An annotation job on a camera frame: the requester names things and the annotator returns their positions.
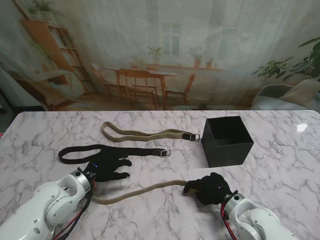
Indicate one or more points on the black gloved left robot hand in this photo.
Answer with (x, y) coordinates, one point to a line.
(107, 165)

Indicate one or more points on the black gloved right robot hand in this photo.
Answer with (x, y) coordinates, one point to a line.
(210, 190)

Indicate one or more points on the beige braided belt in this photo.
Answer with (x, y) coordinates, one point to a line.
(172, 133)
(155, 186)

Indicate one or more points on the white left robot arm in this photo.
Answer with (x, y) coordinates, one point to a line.
(50, 207)

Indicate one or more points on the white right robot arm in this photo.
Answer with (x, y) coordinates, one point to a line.
(257, 222)

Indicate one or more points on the black woven belt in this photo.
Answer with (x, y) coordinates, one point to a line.
(147, 151)

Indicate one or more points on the black square storage box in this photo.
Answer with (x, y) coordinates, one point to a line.
(235, 152)

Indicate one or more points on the printed room scene backdrop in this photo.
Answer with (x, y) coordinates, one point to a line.
(160, 50)

